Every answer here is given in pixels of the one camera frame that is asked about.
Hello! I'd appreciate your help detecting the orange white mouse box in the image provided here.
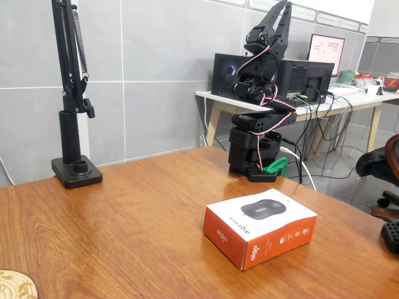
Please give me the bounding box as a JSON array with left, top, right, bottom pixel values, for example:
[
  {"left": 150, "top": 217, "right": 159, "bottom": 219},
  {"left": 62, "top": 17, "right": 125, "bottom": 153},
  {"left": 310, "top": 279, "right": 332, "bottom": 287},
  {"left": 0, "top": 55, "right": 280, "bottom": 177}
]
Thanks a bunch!
[{"left": 202, "top": 187, "right": 318, "bottom": 272}]

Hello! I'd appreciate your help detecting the black computer case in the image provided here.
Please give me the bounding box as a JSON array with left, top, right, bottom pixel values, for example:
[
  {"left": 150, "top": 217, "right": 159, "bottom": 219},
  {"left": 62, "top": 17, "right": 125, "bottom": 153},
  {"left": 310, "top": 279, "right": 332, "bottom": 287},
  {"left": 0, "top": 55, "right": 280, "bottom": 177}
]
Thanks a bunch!
[{"left": 211, "top": 52, "right": 335, "bottom": 110}]

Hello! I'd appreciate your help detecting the computer monitor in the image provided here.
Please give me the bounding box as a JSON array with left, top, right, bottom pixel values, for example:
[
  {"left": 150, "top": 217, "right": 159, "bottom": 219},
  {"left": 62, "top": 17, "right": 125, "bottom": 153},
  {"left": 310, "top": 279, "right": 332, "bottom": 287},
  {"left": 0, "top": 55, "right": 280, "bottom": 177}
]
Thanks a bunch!
[{"left": 307, "top": 33, "right": 346, "bottom": 78}]

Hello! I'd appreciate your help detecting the white side table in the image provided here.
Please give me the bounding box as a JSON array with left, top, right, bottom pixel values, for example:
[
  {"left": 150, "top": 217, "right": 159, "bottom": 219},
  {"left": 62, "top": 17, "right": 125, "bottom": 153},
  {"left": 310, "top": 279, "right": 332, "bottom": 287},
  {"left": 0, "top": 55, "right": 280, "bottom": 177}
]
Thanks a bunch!
[{"left": 195, "top": 88, "right": 399, "bottom": 154}]

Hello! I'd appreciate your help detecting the stack of papers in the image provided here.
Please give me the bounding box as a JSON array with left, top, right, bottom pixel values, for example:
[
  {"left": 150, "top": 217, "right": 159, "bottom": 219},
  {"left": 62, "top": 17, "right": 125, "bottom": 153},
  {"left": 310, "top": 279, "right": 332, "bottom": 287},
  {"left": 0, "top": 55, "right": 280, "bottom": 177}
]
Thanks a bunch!
[{"left": 327, "top": 84, "right": 360, "bottom": 96}]

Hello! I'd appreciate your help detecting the red tin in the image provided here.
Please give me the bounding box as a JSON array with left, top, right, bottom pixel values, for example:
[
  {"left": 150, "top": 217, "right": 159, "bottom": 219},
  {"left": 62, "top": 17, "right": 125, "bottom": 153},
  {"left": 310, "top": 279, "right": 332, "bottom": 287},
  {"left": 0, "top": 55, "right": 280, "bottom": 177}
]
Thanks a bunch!
[{"left": 383, "top": 72, "right": 399, "bottom": 92}]

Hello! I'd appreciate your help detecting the black office chair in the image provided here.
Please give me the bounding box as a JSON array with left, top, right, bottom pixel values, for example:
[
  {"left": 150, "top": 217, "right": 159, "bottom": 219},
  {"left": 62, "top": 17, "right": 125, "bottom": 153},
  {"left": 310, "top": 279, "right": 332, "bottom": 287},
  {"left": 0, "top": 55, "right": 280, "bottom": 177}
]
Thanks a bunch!
[{"left": 355, "top": 133, "right": 399, "bottom": 222}]

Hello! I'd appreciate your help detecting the black spring boom stand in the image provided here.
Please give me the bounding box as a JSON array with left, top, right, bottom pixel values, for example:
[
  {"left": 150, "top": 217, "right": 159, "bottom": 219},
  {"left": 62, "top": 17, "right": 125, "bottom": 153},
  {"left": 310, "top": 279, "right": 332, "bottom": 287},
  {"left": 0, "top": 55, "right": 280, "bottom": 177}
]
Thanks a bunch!
[{"left": 49, "top": 0, "right": 103, "bottom": 190}]

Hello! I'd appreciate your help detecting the black perforated plastic block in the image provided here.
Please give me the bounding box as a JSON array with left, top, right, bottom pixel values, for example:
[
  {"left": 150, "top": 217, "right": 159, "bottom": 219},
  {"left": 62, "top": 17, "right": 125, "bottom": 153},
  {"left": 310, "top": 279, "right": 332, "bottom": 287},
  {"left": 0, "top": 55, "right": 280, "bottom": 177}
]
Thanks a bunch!
[{"left": 380, "top": 219, "right": 399, "bottom": 254}]

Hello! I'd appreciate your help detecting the round wooden coaster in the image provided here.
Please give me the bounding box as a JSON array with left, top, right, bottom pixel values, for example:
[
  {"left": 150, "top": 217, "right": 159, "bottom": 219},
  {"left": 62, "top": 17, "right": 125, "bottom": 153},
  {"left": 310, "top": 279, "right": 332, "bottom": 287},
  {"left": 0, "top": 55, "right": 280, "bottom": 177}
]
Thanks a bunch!
[{"left": 0, "top": 269, "right": 38, "bottom": 299}]

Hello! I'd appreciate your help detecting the black power cable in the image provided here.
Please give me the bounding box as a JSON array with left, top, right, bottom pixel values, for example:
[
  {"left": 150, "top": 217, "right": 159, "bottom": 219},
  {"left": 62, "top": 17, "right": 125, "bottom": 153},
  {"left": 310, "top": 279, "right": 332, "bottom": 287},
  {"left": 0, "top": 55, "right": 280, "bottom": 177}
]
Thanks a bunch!
[{"left": 281, "top": 138, "right": 304, "bottom": 185}]

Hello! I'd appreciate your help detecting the white usb cable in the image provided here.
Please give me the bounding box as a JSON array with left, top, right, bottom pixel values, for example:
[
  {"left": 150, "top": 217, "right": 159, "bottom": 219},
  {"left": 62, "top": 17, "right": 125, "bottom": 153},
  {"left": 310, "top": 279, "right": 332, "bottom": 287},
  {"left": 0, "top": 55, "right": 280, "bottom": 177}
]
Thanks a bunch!
[{"left": 279, "top": 147, "right": 317, "bottom": 192}]

